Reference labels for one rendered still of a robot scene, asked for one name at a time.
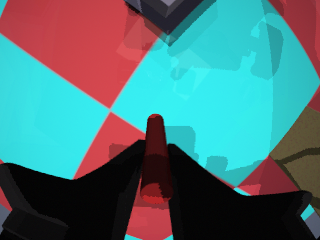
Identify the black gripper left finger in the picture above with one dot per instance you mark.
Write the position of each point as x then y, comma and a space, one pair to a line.
99, 203

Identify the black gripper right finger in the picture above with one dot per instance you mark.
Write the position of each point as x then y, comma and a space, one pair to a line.
204, 208

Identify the dark red peg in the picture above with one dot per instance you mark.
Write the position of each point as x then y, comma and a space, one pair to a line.
156, 181

